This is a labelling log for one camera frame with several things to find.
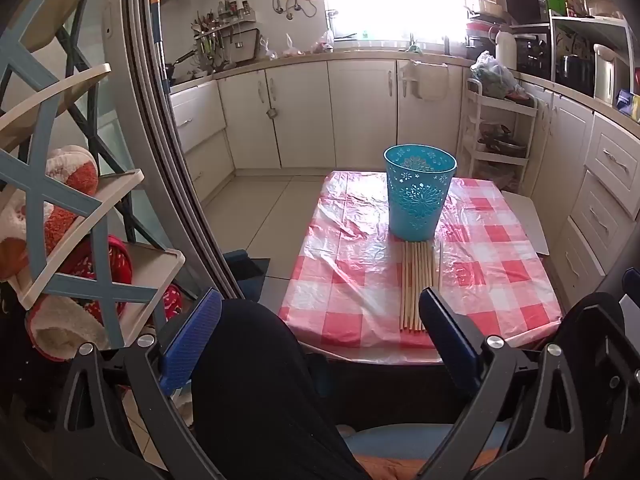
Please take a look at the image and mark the black microwave oven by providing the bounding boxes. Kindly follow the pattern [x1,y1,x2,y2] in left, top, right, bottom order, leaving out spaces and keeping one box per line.
[502,0,551,26]

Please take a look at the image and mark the white thermos jug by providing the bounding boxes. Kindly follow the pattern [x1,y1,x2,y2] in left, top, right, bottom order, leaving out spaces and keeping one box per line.
[495,30,517,71]

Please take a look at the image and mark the mop with blue orange handle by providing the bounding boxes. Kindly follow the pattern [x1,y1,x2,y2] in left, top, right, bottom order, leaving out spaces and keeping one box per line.
[151,0,172,92]

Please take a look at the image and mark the person's left leg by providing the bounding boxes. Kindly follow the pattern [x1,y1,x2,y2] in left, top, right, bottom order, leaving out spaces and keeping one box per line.
[192,299,371,480]

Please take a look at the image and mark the wall utensil rack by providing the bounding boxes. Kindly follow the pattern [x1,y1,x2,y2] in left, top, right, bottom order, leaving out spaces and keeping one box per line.
[190,10,258,73]

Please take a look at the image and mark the plastic bag of greens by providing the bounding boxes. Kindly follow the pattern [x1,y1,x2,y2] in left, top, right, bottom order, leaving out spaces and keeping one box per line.
[470,51,521,100]

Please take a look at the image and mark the red patterned slipper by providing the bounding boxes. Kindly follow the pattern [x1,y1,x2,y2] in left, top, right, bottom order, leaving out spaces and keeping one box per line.
[65,235,135,317]

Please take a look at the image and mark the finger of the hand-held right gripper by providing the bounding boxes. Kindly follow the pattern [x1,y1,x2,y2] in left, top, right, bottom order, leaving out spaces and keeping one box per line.
[602,330,640,461]

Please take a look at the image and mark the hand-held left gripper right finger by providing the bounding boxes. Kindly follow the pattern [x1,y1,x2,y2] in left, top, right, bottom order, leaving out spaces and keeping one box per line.
[419,286,608,480]

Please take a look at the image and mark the stack of pots and dishes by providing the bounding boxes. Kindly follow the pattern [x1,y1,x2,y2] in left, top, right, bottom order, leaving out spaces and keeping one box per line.
[467,0,503,48]

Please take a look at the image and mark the black frying pan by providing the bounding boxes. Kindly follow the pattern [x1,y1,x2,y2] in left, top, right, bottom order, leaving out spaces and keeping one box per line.
[162,50,198,82]

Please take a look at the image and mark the black cooking pot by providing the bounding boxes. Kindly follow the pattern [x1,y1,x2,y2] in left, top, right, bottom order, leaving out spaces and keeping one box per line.
[555,52,596,98]

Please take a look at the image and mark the lidded pot in cart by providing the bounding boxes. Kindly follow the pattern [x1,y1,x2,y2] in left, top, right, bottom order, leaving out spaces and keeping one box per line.
[477,130,528,158]

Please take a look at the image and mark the cream lower kitchen cabinets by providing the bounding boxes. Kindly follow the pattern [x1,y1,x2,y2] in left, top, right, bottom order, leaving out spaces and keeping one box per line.
[170,55,640,306]

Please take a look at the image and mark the white rolling storage cart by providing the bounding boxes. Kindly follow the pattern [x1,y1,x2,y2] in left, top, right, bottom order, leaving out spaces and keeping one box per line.
[460,77,538,196]

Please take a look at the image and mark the white water boiler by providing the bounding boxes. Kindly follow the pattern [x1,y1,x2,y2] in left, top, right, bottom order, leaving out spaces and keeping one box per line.
[593,44,628,106]

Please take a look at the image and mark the cream and blue shoe rack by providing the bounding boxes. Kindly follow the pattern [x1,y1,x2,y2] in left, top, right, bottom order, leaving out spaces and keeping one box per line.
[0,0,186,351]

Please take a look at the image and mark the red white checkered tablecloth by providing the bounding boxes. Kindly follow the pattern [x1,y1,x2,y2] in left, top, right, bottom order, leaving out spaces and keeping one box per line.
[277,170,563,351]

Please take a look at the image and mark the blue carton box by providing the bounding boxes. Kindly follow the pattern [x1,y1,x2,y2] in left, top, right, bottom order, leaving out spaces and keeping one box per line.
[616,89,640,121]

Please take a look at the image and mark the white flat board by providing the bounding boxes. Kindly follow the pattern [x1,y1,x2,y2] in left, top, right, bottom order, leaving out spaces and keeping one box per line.
[500,190,551,257]

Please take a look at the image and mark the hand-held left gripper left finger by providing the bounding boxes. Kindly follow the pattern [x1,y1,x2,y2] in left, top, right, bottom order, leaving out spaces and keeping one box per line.
[52,287,223,480]

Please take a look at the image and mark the orange white plush slipper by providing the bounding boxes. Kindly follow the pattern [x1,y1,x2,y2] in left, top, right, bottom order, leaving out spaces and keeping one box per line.
[0,146,99,281]

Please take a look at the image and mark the white countertop shelf stand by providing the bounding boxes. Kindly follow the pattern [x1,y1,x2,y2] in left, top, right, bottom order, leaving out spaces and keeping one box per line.
[550,12,636,106]

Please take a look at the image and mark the black toaster oven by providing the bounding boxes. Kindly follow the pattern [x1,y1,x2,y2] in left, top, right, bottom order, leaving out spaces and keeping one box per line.
[515,32,553,81]

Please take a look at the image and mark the set of wooden chopsticks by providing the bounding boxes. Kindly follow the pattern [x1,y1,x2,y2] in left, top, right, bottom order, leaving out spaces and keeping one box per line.
[399,240,446,333]

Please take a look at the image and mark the white hanging door bin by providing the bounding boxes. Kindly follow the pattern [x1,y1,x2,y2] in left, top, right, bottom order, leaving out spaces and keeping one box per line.
[400,59,451,103]

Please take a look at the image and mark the grey sliding door frame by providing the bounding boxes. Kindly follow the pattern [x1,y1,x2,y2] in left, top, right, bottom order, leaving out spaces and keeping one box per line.
[102,0,246,302]

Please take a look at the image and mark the blue perforated plastic basket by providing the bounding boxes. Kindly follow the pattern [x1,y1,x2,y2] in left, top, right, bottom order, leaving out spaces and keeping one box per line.
[383,144,458,242]

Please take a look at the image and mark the blue seat cushion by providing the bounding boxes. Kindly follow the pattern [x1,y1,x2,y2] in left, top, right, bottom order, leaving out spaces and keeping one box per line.
[335,420,511,467]

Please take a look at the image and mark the dark blue floor mat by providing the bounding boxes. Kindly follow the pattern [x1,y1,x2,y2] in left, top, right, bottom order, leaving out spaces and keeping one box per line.
[225,249,271,301]

